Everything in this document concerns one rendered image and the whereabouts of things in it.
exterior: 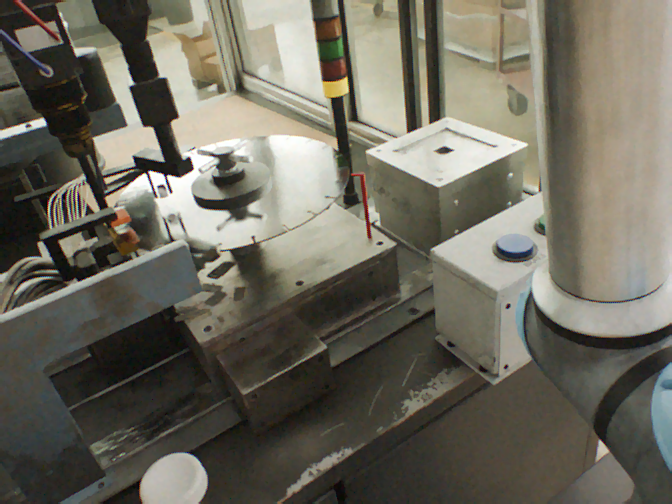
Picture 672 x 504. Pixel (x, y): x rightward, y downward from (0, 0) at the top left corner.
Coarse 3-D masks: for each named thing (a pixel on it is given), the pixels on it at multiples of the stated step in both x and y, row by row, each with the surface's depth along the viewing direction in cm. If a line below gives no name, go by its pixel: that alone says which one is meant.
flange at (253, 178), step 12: (240, 168) 78; (252, 168) 80; (264, 168) 80; (204, 180) 79; (216, 180) 77; (228, 180) 76; (240, 180) 77; (252, 180) 77; (264, 180) 77; (192, 192) 77; (204, 192) 76; (216, 192) 76; (228, 192) 75; (240, 192) 75; (252, 192) 75; (216, 204) 75
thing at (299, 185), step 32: (192, 160) 89; (256, 160) 85; (288, 160) 83; (320, 160) 82; (128, 192) 82; (288, 192) 75; (320, 192) 74; (128, 224) 74; (160, 224) 73; (192, 224) 72; (224, 224) 71; (256, 224) 69; (288, 224) 68
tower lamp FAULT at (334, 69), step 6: (318, 60) 95; (324, 60) 95; (330, 60) 94; (336, 60) 94; (342, 60) 95; (324, 66) 95; (330, 66) 94; (336, 66) 94; (342, 66) 95; (324, 72) 95; (330, 72) 95; (336, 72) 95; (342, 72) 96; (324, 78) 96; (330, 78) 95; (336, 78) 95
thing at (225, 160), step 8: (240, 144) 79; (200, 152) 78; (208, 152) 78; (216, 152) 76; (224, 152) 76; (232, 152) 76; (216, 160) 75; (224, 160) 76; (232, 160) 76; (240, 160) 75; (248, 160) 74; (200, 168) 73; (208, 168) 74; (216, 168) 77; (224, 168) 76; (232, 168) 77
